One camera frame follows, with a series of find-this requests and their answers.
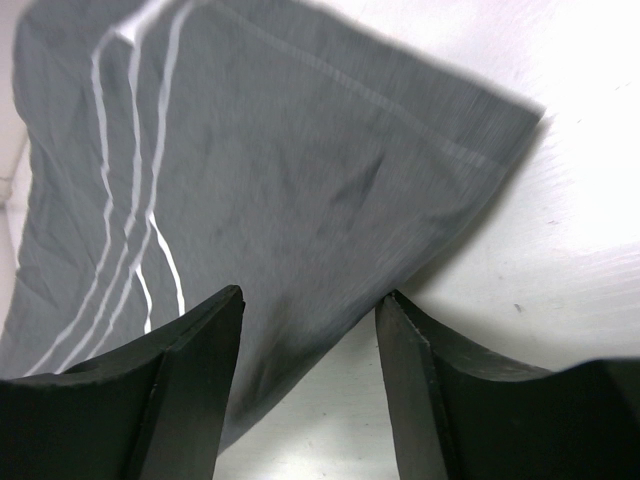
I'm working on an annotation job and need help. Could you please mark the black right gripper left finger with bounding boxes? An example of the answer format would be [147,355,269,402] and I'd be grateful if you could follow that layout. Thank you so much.
[1,285,244,479]

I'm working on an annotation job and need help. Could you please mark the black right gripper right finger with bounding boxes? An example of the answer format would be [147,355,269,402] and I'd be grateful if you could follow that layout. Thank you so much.
[375,292,639,479]

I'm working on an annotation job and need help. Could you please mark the grey striped placemat cloth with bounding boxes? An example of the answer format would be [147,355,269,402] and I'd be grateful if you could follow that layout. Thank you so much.
[1,1,541,447]

